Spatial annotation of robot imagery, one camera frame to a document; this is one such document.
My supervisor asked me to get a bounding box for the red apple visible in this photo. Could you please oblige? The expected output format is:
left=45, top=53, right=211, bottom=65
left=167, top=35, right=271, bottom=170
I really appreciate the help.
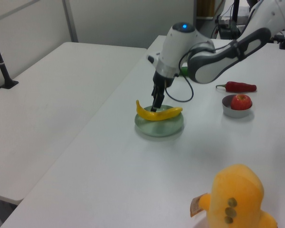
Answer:
left=230, top=94, right=253, bottom=111

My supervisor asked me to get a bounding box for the black camera pole with base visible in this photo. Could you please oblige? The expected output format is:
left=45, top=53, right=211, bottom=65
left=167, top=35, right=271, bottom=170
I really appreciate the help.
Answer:
left=0, top=25, right=19, bottom=90

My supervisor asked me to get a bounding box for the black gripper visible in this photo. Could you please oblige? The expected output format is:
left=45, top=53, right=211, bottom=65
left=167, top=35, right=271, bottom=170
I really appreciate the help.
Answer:
left=151, top=71, right=175, bottom=113

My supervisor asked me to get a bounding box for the light wooden furniture panel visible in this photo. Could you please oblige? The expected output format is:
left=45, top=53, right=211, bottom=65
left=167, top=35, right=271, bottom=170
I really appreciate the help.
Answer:
left=196, top=0, right=216, bottom=18

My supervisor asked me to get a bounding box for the black tripod pole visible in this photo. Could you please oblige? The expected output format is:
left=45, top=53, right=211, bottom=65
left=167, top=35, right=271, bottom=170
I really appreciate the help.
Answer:
left=232, top=0, right=240, bottom=23

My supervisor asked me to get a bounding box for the black electronics box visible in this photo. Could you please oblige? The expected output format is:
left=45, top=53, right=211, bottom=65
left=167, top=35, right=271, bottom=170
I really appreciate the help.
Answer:
left=217, top=20, right=238, bottom=40

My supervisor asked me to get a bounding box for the white adjoining table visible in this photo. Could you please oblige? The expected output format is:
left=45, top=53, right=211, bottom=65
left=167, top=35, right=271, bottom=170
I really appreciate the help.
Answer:
left=0, top=42, right=148, bottom=206

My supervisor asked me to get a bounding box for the small grey bowl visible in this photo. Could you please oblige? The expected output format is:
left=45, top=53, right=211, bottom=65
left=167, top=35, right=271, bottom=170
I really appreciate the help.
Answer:
left=222, top=94, right=253, bottom=119

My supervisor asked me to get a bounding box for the red chili pepper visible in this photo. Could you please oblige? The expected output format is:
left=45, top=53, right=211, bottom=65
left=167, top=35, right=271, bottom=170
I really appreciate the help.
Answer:
left=215, top=81, right=257, bottom=93

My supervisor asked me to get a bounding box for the paper tag on plush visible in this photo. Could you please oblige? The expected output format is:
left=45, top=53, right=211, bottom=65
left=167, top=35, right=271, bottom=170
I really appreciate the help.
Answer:
left=189, top=193, right=207, bottom=218

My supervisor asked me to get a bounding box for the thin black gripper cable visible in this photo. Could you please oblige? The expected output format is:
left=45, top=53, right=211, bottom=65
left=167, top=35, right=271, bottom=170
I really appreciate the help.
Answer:
left=165, top=45, right=216, bottom=103

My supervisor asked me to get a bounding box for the orange plush duck toy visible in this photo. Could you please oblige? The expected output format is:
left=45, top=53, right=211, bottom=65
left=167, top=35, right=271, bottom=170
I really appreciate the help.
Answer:
left=197, top=163, right=278, bottom=228

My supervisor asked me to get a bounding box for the pale green plastic plate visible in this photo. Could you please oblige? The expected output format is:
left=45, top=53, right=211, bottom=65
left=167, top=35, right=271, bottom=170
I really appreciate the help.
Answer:
left=134, top=104, right=185, bottom=138

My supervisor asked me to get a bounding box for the yellow banana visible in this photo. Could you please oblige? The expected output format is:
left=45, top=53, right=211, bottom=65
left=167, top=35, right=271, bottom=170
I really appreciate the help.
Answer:
left=135, top=99, right=183, bottom=122

